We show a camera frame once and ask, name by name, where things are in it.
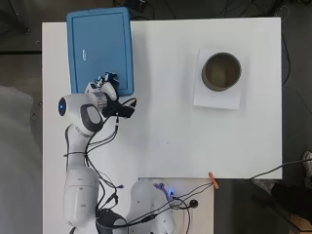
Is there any clear box with blue lid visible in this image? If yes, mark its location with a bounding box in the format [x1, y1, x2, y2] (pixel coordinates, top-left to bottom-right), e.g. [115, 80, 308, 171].
[65, 6, 136, 98]

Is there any brown round tub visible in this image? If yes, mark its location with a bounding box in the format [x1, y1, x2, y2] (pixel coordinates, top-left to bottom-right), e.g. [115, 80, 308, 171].
[201, 52, 243, 93]

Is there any white flat box stand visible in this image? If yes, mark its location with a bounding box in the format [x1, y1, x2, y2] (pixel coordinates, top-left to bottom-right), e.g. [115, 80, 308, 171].
[192, 48, 250, 111]

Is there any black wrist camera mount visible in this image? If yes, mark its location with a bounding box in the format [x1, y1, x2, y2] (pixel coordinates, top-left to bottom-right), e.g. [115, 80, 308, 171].
[101, 97, 137, 120]

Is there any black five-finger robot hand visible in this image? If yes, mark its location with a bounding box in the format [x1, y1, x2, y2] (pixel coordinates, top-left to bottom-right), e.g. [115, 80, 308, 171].
[85, 71, 120, 101]

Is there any orange clamp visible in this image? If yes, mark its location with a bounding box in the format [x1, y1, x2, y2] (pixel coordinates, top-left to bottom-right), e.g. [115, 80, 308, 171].
[208, 171, 220, 191]

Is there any black base cable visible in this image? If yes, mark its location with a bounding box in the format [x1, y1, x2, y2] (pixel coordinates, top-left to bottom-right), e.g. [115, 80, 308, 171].
[142, 181, 215, 229]

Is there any small white side table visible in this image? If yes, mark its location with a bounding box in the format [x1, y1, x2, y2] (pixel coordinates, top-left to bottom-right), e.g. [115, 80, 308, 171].
[137, 176, 215, 234]

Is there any grey floor cable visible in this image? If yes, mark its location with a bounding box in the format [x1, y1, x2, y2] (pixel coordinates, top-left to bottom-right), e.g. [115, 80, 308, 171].
[249, 158, 312, 180]

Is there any white hanging sheet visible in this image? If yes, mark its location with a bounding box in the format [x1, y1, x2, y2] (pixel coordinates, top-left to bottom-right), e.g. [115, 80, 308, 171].
[0, 85, 44, 234]

